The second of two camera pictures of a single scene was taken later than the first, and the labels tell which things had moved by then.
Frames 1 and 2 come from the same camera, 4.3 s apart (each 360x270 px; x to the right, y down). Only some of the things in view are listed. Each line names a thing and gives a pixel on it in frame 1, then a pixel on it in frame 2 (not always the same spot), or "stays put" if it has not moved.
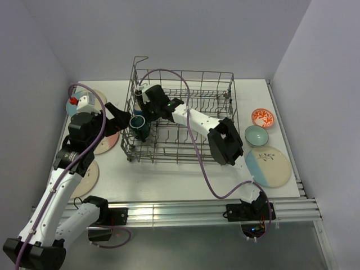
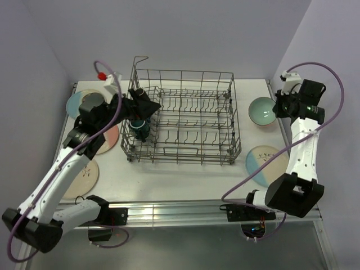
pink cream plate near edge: [88, 183] stays put
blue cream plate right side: [268, 166] stays put
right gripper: [148, 117] -> [279, 113]
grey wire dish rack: [170, 114] stays put
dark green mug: [141, 128] stays put
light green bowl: [256, 135] -> [260, 111]
